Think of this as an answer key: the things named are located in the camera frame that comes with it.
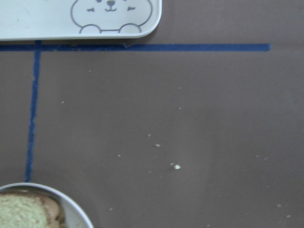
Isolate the brown bread slice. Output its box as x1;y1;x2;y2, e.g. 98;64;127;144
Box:
0;192;61;228

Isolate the white round plate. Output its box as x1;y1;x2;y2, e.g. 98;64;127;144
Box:
0;183;94;228

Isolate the white bear serving tray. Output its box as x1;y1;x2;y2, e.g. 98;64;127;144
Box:
0;0;162;41

